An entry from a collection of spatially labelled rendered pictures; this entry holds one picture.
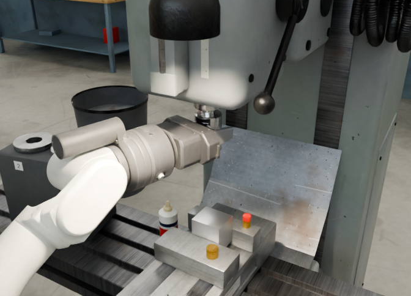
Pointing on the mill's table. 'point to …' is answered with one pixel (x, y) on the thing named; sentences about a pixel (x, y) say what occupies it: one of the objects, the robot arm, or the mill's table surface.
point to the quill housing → (216, 48)
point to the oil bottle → (167, 218)
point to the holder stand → (31, 175)
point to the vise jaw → (196, 257)
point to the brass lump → (212, 251)
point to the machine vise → (143, 281)
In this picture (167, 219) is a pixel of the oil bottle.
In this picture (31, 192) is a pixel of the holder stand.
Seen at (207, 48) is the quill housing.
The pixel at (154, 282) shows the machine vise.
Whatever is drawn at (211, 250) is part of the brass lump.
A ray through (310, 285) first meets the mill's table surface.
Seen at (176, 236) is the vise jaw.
